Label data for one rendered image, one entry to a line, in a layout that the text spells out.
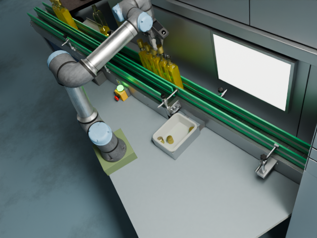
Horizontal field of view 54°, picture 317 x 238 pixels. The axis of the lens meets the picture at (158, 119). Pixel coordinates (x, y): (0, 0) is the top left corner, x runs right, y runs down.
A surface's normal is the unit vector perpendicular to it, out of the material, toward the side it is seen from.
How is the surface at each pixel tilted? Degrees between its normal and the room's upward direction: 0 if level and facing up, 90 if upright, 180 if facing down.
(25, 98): 0
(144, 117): 0
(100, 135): 10
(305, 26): 90
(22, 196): 0
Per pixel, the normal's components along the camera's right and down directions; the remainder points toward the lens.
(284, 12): -0.69, 0.67
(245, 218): -0.24, -0.58
